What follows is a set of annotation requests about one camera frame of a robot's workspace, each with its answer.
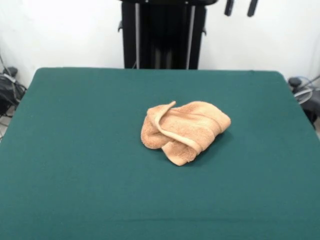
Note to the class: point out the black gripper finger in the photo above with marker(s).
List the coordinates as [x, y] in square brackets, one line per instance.
[229, 7]
[252, 7]

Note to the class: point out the peach terry towel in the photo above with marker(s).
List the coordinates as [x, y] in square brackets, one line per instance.
[190, 125]

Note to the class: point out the black stand base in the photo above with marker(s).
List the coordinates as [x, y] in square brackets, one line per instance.
[10, 71]
[295, 81]

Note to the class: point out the dark green table cloth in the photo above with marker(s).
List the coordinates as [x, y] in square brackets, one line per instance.
[75, 150]

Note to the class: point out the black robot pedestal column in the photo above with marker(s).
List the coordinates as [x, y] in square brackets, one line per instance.
[162, 35]

